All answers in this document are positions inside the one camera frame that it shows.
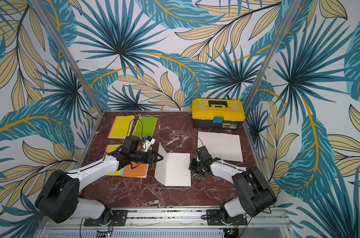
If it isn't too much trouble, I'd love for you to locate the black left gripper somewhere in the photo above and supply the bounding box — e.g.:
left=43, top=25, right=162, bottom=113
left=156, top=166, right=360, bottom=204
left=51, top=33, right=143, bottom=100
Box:
left=130, top=149, right=164, bottom=164

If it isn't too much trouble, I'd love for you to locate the orange cover notebook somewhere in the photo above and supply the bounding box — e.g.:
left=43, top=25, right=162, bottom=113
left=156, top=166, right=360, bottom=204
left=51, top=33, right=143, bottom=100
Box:
left=116, top=162, right=149, bottom=178

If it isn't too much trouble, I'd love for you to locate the green cover notebook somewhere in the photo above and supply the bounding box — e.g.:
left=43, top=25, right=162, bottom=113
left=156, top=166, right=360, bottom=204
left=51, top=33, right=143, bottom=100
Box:
left=132, top=116, right=158, bottom=138

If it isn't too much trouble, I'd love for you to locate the yellow notebook pink spine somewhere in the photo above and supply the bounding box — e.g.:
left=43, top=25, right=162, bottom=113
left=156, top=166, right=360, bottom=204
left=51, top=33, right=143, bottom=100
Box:
left=108, top=116, right=134, bottom=139

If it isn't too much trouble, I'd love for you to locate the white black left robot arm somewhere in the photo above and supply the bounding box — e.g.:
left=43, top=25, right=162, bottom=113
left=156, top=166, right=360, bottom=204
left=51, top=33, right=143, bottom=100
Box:
left=35, top=151, right=163, bottom=225

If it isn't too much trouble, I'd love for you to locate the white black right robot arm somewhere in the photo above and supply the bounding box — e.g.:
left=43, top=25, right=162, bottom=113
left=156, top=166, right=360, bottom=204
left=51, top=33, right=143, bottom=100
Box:
left=189, top=158, right=277, bottom=224

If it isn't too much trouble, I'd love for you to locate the yellow black toolbox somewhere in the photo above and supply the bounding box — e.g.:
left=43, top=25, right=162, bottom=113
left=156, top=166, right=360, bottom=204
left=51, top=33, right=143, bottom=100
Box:
left=192, top=98, right=245, bottom=130

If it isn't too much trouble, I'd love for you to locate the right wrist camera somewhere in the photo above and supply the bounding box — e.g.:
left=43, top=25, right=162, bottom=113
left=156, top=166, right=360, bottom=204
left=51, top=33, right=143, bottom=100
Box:
left=196, top=146, right=213, bottom=163

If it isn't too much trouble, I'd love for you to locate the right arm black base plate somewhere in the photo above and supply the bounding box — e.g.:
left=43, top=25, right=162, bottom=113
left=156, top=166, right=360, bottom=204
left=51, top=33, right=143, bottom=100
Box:
left=202, top=209, right=247, bottom=226

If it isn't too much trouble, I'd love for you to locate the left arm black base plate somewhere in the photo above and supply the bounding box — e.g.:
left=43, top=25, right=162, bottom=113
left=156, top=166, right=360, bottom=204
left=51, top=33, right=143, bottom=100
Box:
left=84, top=210, right=127, bottom=228

